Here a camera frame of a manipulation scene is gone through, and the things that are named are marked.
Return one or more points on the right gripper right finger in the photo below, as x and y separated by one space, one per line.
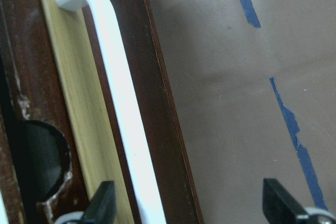
279 206

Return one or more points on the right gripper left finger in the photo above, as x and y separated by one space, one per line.
102 207

